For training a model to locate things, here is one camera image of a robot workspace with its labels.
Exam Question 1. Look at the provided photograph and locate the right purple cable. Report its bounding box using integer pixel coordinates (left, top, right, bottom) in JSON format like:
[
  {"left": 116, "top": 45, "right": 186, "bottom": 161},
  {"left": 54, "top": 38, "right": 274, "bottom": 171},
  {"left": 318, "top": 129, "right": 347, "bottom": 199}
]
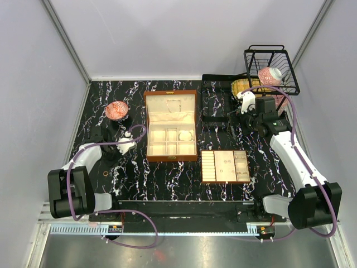
[{"left": 228, "top": 85, "right": 336, "bottom": 242}]

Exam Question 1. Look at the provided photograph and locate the brown open jewelry box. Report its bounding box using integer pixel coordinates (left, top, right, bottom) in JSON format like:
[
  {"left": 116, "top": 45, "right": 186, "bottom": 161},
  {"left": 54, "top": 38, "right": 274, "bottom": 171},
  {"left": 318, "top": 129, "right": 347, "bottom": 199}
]
[{"left": 144, "top": 90, "right": 198, "bottom": 162}]

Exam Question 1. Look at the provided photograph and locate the pink patterned cup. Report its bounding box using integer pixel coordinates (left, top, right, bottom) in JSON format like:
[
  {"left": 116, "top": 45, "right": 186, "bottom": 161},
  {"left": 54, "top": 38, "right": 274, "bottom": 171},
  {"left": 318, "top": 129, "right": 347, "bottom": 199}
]
[{"left": 274, "top": 95, "right": 288, "bottom": 110}]

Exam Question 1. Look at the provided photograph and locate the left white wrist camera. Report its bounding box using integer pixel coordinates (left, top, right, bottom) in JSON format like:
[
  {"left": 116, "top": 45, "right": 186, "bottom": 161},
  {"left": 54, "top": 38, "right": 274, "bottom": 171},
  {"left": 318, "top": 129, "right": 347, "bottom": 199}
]
[{"left": 116, "top": 131, "right": 136, "bottom": 155}]

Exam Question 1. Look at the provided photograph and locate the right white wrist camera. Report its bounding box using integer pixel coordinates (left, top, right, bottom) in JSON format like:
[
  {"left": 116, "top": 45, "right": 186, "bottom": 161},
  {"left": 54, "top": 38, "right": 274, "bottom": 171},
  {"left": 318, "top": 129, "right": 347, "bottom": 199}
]
[{"left": 237, "top": 91, "right": 255, "bottom": 114}]

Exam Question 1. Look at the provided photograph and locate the black flat drain tray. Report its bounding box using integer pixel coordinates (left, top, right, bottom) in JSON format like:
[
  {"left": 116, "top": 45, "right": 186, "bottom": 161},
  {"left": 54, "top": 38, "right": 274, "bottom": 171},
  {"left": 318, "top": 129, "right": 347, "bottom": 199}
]
[{"left": 201, "top": 73, "right": 247, "bottom": 123}]

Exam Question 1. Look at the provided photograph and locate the brown flat jewelry tray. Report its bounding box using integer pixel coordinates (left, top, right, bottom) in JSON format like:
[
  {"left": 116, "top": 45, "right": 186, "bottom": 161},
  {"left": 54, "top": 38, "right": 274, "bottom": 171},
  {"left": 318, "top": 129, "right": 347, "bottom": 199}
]
[{"left": 201, "top": 150, "right": 250, "bottom": 184}]

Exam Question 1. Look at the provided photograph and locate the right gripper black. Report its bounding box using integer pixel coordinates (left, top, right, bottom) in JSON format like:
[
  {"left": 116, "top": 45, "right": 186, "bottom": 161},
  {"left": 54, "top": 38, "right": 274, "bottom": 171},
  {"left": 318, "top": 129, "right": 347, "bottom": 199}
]
[{"left": 226, "top": 103, "right": 262, "bottom": 138}]

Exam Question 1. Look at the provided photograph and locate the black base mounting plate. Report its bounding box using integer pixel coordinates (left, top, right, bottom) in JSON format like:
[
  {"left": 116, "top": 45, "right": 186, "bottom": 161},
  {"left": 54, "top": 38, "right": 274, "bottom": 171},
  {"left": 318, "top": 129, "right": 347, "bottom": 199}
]
[{"left": 88, "top": 199, "right": 288, "bottom": 233}]

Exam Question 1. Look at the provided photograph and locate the yellow woven plate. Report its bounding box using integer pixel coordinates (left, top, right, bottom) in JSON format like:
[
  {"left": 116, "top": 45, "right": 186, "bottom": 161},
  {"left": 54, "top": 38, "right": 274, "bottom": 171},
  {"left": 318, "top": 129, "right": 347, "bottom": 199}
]
[{"left": 231, "top": 78, "right": 271, "bottom": 99}]

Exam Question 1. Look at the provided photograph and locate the black wire dish rack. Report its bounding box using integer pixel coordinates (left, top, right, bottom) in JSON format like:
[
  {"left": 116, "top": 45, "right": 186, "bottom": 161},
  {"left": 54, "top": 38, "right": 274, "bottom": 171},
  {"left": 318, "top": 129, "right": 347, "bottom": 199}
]
[{"left": 244, "top": 45, "right": 300, "bottom": 95}]

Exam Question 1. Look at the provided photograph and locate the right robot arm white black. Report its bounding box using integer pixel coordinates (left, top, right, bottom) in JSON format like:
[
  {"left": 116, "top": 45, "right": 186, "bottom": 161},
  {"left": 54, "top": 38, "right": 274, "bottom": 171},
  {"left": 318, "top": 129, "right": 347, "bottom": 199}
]
[{"left": 228, "top": 97, "right": 342, "bottom": 237}]

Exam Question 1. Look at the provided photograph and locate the pink patterned bowl in rack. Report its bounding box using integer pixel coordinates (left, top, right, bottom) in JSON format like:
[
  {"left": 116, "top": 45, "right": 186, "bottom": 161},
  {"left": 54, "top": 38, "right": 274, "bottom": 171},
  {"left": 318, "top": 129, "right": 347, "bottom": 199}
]
[{"left": 258, "top": 66, "right": 282, "bottom": 86}]

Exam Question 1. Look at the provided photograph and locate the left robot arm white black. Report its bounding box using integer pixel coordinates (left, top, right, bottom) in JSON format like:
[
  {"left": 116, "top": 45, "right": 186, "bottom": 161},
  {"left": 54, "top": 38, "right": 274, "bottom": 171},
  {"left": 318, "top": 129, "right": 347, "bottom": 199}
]
[{"left": 47, "top": 127, "right": 123, "bottom": 221}]

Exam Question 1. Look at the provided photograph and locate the necklace in box lid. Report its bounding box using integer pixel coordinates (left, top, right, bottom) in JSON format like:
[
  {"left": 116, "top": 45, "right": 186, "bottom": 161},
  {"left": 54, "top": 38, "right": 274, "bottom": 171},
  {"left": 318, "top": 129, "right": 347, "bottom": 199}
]
[{"left": 166, "top": 98, "right": 183, "bottom": 113}]

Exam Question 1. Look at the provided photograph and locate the red patterned bowl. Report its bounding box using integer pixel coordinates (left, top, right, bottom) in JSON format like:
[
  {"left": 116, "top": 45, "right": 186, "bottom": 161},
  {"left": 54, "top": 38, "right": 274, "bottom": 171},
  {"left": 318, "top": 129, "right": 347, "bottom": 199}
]
[{"left": 105, "top": 101, "right": 129, "bottom": 121}]

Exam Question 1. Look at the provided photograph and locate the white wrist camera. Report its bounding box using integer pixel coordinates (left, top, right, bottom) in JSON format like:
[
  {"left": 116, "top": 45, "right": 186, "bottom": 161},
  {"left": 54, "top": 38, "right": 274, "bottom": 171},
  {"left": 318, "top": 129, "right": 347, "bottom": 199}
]
[
  {"left": 116, "top": 131, "right": 136, "bottom": 155},
  {"left": 237, "top": 91, "right": 255, "bottom": 114}
]

